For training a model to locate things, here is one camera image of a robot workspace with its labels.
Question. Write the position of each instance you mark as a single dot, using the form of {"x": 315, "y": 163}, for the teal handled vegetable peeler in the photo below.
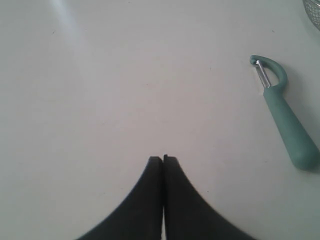
{"x": 303, "y": 152}

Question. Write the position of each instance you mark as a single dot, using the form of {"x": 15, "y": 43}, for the oval steel mesh basket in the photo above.
{"x": 312, "y": 9}

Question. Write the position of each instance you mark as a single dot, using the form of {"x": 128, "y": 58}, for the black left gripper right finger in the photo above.
{"x": 187, "y": 215}

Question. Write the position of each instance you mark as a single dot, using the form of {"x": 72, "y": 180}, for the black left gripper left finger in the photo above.
{"x": 140, "y": 215}

